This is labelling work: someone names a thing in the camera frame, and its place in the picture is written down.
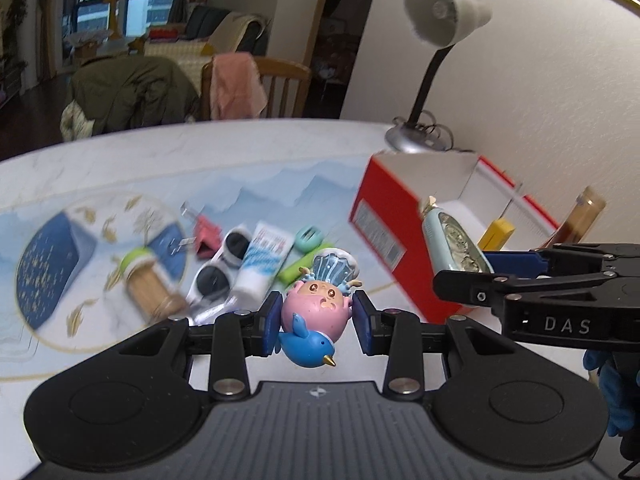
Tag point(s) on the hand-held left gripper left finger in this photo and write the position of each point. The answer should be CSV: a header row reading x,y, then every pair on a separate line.
x,y
271,321

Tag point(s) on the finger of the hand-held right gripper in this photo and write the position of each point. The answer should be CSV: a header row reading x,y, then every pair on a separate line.
x,y
465,285
515,262

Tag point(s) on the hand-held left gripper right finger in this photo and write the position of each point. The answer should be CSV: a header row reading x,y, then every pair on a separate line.
x,y
362,326

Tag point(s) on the pink and blue toy figurine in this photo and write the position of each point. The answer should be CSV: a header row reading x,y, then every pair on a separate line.
x,y
312,310

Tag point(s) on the ornate light blue tube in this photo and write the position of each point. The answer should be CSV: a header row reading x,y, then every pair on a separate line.
x,y
452,242

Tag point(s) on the white sunglasses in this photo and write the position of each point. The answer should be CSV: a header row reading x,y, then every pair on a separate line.
x,y
222,265

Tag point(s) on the red and white cardboard box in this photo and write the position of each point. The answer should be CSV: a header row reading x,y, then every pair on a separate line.
x,y
395,210

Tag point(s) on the person's right hand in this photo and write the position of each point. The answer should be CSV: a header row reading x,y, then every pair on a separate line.
x,y
612,395

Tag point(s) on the yellow small box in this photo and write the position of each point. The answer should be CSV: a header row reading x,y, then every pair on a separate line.
x,y
496,235

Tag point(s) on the white and blue tube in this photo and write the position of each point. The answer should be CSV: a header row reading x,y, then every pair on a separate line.
x,y
262,260

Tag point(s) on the brown glass bottle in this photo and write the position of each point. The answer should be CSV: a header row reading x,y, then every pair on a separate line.
x,y
580,215

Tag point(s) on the mint green finger counter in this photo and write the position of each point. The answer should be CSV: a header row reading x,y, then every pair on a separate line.
x,y
309,239

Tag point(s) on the pink binder clip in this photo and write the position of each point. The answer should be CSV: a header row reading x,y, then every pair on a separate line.
x,y
206,235

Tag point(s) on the green lid toothpick jar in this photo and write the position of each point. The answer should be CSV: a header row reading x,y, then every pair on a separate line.
x,y
147,280

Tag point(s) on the wooden chair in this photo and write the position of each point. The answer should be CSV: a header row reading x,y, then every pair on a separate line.
x,y
282,90

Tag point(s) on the pink cloth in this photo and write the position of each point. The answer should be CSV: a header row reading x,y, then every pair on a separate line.
x,y
235,85

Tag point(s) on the white desk lamp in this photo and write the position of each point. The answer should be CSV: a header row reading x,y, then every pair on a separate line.
x,y
445,10

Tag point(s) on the olive green jacket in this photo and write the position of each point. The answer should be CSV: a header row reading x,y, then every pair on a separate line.
x,y
130,92

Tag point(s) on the sofa with cream blanket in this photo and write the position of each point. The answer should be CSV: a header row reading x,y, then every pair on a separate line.
x,y
210,35

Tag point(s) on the potted plant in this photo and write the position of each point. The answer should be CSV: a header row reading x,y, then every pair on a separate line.
x,y
15,30

